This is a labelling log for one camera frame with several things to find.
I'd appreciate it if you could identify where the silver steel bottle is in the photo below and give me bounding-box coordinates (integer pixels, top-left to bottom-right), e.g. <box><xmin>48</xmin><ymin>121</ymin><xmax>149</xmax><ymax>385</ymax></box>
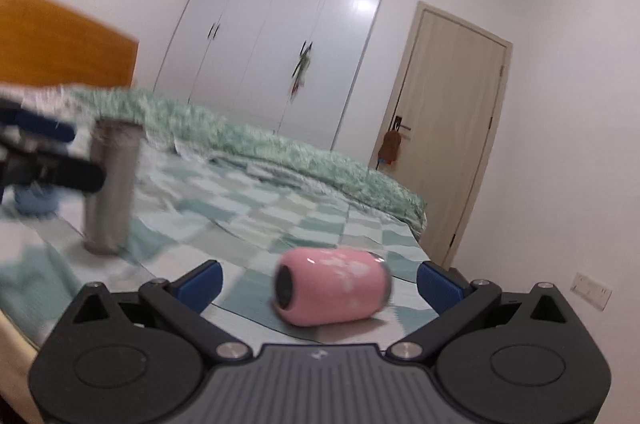
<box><xmin>84</xmin><ymin>118</ymin><xmax>143</xmax><ymax>255</ymax></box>

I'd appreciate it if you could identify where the pink cup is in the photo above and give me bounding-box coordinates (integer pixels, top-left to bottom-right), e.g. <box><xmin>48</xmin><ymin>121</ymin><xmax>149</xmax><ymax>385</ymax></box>
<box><xmin>272</xmin><ymin>247</ymin><xmax>393</xmax><ymax>328</ymax></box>

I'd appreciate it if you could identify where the orange wooden headboard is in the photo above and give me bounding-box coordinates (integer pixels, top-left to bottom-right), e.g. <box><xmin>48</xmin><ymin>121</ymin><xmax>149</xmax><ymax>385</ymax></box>
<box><xmin>1</xmin><ymin>0</ymin><xmax>138</xmax><ymax>88</ymax></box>

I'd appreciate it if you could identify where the checkered green bed blanket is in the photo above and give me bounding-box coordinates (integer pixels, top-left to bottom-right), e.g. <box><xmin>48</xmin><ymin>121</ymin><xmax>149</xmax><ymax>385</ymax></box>
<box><xmin>1</xmin><ymin>147</ymin><xmax>436</xmax><ymax>348</ymax></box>

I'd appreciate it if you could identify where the green floral duvet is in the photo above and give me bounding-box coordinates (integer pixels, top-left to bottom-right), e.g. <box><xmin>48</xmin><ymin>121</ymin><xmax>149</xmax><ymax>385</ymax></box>
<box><xmin>64</xmin><ymin>84</ymin><xmax>427</xmax><ymax>236</ymax></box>

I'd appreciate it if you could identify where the beige wooden door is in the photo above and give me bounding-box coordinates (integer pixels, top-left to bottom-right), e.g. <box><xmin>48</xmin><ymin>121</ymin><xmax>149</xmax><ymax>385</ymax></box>
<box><xmin>378</xmin><ymin>2</ymin><xmax>512</xmax><ymax>268</ymax></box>

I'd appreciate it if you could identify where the white wardrobe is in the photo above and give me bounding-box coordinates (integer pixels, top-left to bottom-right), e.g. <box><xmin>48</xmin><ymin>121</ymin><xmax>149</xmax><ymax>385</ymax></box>
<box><xmin>154</xmin><ymin>0</ymin><xmax>381</xmax><ymax>150</ymax></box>

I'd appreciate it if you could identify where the hanging wardrobe ornament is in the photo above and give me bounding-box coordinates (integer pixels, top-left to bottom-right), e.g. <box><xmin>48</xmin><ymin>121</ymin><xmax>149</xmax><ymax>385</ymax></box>
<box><xmin>290</xmin><ymin>42</ymin><xmax>314</xmax><ymax>100</ymax></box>

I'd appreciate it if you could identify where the white wall socket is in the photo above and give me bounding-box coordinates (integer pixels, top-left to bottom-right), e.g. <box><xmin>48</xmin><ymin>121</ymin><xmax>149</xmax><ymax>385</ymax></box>
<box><xmin>570</xmin><ymin>272</ymin><xmax>613</xmax><ymax>311</ymax></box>

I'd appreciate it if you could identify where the black door handle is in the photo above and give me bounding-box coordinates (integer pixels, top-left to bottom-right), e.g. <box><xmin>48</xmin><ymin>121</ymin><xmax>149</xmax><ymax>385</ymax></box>
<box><xmin>392</xmin><ymin>116</ymin><xmax>411</xmax><ymax>131</ymax></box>

